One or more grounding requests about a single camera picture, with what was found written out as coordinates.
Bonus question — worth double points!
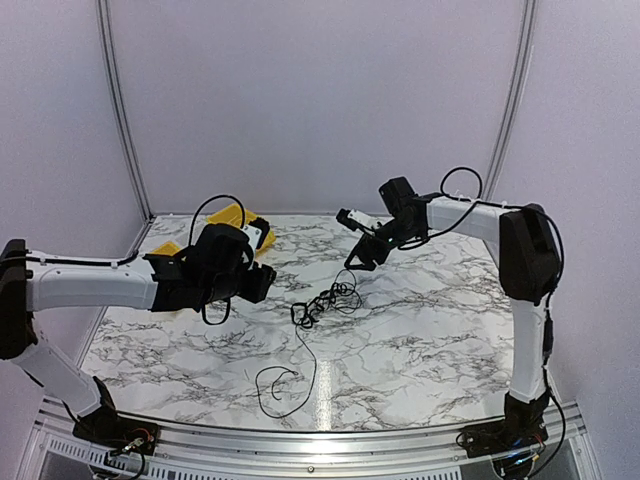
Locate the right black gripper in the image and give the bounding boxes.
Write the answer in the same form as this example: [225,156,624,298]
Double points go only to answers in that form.
[344,217,422,271]

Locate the cable bundle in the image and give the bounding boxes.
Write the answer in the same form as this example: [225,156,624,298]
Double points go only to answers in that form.
[289,269,364,331]

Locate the black cable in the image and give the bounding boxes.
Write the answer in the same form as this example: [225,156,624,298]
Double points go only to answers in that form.
[253,324,319,421]

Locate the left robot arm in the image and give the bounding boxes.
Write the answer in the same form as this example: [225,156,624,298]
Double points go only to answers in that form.
[1,217,276,445]

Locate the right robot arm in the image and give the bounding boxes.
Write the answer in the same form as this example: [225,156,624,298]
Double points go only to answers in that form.
[336,177,564,448]

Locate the yellow bin far right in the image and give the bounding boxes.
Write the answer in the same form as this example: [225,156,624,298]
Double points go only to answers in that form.
[206,204,276,254]

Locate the yellow bin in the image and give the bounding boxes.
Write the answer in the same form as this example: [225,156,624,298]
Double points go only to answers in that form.
[151,241,182,256]
[206,204,276,254]

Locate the yellow bin near left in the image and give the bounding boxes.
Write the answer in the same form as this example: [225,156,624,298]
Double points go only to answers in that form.
[151,241,182,256]

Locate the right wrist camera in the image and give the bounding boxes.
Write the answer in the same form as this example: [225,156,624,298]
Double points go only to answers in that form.
[336,209,382,234]

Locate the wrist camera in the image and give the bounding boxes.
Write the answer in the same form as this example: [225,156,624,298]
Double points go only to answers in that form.
[243,217,270,252]
[336,209,382,234]

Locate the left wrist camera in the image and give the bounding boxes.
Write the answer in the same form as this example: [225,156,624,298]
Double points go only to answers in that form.
[243,217,270,252]

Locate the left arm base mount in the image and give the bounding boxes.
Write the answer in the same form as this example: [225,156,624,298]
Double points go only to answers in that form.
[73,377,160,455]

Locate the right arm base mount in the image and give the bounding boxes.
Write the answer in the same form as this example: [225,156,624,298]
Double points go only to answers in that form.
[456,393,550,458]

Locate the aluminium front rail frame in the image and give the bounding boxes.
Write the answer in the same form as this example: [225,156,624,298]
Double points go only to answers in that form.
[16,398,601,479]

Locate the right corner aluminium post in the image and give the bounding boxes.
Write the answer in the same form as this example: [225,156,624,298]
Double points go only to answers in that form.
[484,0,538,199]

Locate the corner aluminium post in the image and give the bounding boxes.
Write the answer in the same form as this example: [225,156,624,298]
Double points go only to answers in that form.
[484,0,538,199]
[97,0,154,221]

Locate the left corner aluminium post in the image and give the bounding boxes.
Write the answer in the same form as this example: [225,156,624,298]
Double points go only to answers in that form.
[97,0,154,221]

